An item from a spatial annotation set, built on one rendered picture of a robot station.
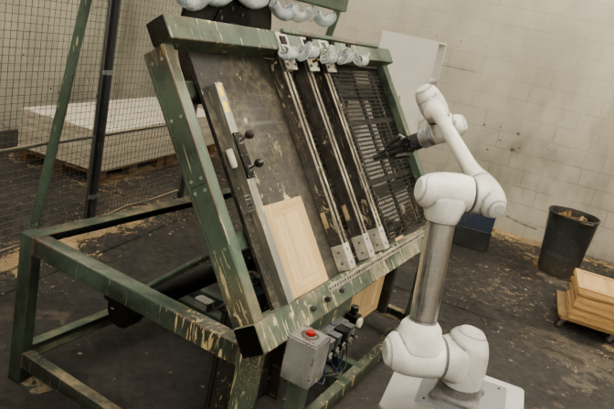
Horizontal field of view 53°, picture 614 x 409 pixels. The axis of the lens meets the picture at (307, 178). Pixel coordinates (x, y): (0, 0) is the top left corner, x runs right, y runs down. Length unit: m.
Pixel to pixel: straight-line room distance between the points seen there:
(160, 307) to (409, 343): 1.01
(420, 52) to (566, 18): 1.99
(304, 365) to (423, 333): 0.44
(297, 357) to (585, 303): 3.56
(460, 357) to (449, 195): 0.60
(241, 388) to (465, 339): 0.85
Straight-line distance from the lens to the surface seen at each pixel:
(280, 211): 2.65
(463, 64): 7.64
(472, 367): 2.39
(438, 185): 2.15
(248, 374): 2.40
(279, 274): 2.49
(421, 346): 2.28
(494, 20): 7.63
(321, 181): 2.90
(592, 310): 5.47
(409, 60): 6.32
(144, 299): 2.64
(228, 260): 2.30
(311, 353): 2.21
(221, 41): 2.61
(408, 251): 3.60
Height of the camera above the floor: 2.00
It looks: 14 degrees down
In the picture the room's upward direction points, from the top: 12 degrees clockwise
